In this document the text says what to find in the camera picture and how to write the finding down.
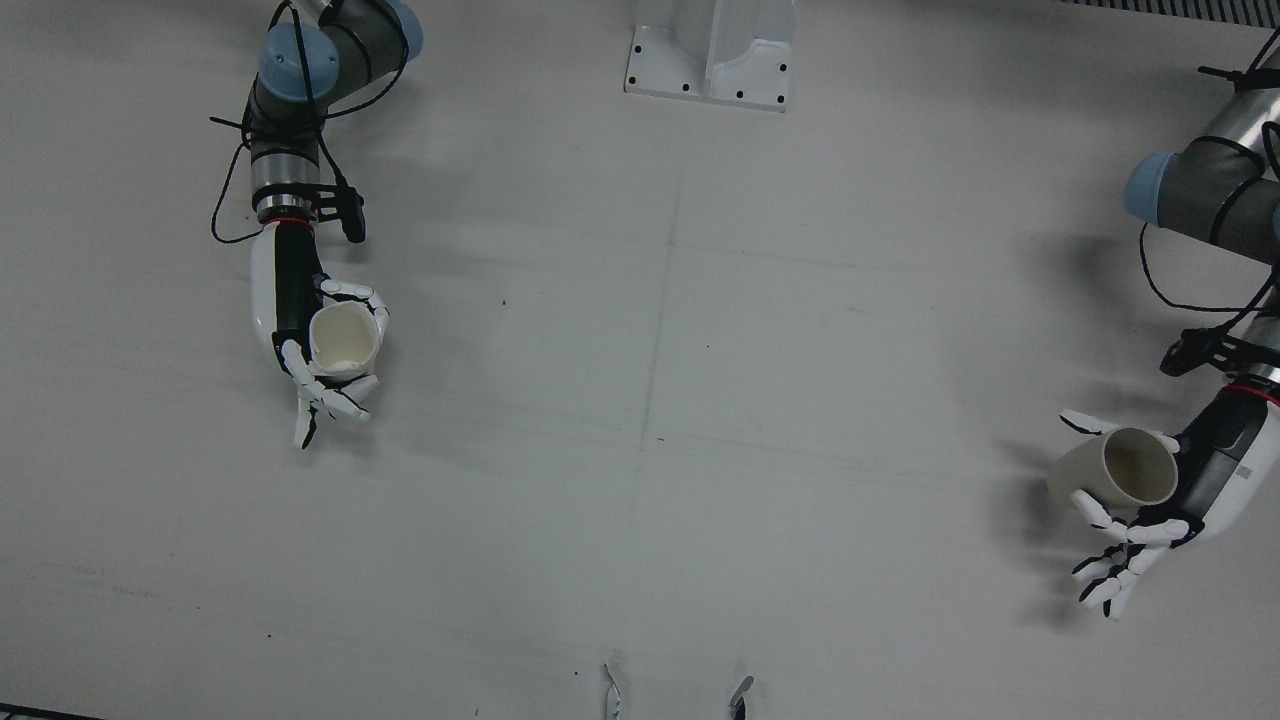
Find dark vent grille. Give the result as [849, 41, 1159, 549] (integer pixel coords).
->
[1058, 0, 1280, 28]

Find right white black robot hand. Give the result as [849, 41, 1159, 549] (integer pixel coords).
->
[249, 220, 391, 451]

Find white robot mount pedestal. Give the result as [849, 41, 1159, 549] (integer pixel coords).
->
[624, 0, 798, 113]

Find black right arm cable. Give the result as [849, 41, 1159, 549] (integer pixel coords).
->
[209, 0, 413, 247]

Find smooth white paper cup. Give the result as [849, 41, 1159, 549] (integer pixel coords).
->
[1046, 426, 1182, 517]

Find dented white paper cup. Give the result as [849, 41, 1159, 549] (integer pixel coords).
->
[307, 302, 387, 382]

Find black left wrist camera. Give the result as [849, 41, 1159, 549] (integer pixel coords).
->
[1159, 327, 1253, 380]

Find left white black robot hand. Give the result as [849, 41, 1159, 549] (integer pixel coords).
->
[1058, 385, 1280, 621]

